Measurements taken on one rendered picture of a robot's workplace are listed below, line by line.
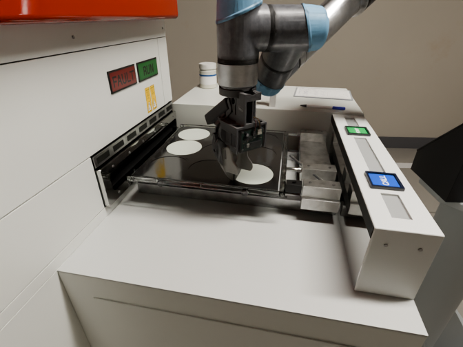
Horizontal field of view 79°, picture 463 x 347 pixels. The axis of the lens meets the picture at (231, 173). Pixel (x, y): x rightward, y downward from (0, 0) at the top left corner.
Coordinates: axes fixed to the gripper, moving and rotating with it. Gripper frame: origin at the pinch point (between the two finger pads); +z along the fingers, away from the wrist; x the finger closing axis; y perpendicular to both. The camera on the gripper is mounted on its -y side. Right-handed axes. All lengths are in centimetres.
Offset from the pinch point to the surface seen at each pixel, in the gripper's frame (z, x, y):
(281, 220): 9.3, 6.6, 10.9
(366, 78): 21, 227, -114
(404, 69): 12, 253, -95
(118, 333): 25.7, -31.5, 5.8
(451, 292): 43, 58, 36
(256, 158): 1.3, 11.2, -5.1
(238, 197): 7.2, 2.0, 0.3
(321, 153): 3.2, 31.6, -0.7
